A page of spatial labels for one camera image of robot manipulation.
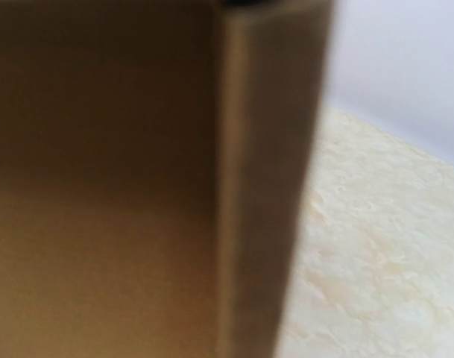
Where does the brown cardboard box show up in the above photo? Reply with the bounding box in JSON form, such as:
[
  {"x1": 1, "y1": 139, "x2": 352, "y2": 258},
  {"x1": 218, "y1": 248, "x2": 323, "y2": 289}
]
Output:
[{"x1": 0, "y1": 1, "x2": 335, "y2": 357}]

